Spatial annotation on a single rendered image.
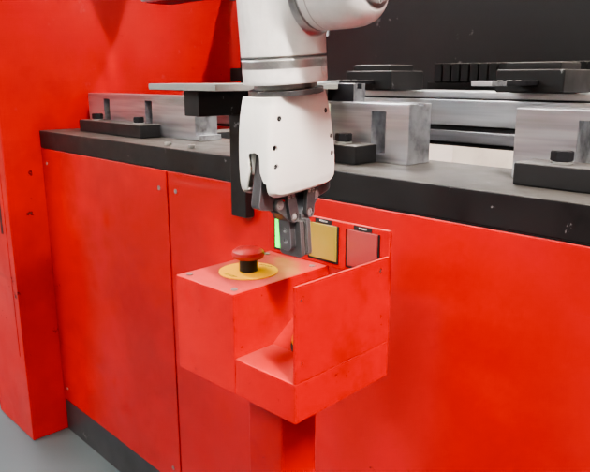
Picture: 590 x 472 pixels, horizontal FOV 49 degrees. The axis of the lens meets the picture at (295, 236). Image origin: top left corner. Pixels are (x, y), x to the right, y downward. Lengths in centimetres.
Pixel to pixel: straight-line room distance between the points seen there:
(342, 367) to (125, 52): 141
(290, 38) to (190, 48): 148
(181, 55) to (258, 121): 145
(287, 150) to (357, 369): 27
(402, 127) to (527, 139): 21
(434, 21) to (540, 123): 78
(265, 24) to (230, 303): 30
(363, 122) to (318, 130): 43
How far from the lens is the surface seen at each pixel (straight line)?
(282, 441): 80
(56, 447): 201
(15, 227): 185
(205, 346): 77
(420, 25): 167
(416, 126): 104
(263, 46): 62
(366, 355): 75
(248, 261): 77
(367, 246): 76
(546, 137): 91
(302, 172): 65
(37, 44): 185
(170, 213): 132
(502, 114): 124
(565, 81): 114
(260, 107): 62
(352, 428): 107
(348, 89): 112
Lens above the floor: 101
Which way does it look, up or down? 14 degrees down
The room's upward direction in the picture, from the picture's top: straight up
